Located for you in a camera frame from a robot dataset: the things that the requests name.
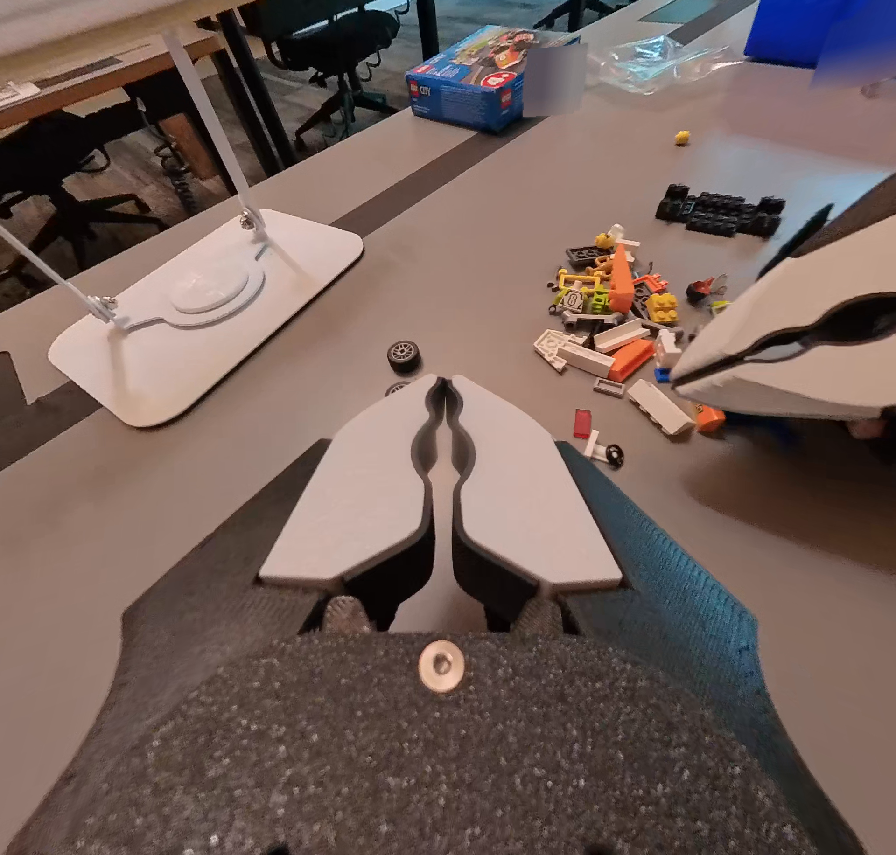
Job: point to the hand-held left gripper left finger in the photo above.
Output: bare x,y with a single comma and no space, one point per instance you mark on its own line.
350,512

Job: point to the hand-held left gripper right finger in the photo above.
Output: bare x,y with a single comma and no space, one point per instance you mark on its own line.
539,512

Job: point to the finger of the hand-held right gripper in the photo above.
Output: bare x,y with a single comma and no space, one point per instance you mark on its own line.
826,379
826,274

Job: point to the orange lego race car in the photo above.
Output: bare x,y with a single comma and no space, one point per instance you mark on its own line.
721,212

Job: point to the orange white lego cockpit piece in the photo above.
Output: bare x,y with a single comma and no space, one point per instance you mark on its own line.
630,361

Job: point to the orange white lego nose piece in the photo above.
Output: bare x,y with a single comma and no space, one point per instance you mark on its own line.
620,281

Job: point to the dark grey lego plate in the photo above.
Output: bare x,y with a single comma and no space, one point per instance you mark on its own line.
585,256

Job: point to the white lego steering wheel piece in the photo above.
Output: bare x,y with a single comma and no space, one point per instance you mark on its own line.
605,449

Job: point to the small red white lego piece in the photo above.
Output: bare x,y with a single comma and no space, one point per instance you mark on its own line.
583,424

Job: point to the white lego brick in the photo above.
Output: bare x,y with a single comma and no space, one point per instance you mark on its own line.
658,407

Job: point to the pile of loose lego pieces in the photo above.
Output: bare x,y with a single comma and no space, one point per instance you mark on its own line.
588,358

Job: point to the small black lego wheel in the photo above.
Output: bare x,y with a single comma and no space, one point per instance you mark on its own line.
403,356

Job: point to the blue lego box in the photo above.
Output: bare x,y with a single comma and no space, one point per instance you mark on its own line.
476,79

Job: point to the blue plastic bin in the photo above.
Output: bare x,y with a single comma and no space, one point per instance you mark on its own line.
812,9

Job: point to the clear plastic bag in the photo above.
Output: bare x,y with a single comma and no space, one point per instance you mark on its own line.
658,60

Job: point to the wooden desk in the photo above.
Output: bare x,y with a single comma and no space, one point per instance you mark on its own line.
140,51

